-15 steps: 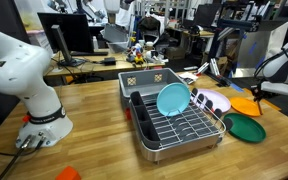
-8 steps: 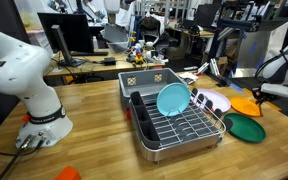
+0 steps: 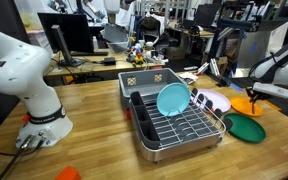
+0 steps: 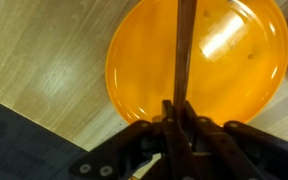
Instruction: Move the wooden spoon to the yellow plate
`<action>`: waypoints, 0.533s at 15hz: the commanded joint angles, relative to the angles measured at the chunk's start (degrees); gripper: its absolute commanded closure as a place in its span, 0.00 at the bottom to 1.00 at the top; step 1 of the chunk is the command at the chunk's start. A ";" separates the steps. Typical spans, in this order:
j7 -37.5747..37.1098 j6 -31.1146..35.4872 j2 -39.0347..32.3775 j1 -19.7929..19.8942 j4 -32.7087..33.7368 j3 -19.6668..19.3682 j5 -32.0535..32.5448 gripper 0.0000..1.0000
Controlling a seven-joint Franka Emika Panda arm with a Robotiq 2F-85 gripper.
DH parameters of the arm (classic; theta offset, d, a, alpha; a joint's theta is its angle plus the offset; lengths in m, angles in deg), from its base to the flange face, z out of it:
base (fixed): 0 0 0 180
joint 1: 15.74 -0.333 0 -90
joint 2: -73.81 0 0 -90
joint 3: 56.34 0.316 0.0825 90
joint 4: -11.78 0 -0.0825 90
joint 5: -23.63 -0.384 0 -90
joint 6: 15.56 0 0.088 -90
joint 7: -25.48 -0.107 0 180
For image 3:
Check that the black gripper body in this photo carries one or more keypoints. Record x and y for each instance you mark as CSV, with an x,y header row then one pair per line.
x,y
259,94

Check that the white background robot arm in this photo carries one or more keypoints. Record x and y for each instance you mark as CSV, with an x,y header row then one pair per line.
x,y
111,10

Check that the yellow plate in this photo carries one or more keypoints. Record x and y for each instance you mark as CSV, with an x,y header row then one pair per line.
x,y
244,106

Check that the green plate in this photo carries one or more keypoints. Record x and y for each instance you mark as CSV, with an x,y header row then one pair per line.
x,y
245,128

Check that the pink plate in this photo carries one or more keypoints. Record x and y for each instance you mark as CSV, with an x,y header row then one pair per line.
x,y
219,100

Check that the teal plate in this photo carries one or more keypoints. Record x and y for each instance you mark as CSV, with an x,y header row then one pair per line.
x,y
173,99

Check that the blue tape patch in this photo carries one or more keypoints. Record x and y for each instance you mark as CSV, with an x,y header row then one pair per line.
x,y
236,87

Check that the white paper box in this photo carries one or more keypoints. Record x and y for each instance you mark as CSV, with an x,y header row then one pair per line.
x,y
188,77

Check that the white headset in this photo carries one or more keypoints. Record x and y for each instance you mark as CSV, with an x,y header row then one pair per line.
x,y
158,56

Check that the gray plastic bin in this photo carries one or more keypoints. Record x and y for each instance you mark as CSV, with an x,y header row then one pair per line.
x,y
144,83

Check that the black office chair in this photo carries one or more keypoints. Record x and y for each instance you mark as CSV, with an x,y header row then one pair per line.
x,y
150,28

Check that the black power adapter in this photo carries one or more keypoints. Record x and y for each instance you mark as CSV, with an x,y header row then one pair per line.
x,y
109,61

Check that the gray tilted tray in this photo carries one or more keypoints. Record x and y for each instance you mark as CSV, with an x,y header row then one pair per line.
x,y
115,35

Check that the wooden background desk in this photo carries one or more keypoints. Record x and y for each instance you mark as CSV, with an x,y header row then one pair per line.
x,y
94,66

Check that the white bottle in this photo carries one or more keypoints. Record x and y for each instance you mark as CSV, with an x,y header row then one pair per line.
x,y
95,43

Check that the black keyboard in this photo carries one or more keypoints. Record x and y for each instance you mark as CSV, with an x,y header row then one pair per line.
x,y
89,53

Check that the black computer monitor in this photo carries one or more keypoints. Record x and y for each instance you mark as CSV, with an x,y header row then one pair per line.
x,y
67,31

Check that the small orange container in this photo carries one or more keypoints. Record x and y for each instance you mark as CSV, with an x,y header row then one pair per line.
x,y
67,174

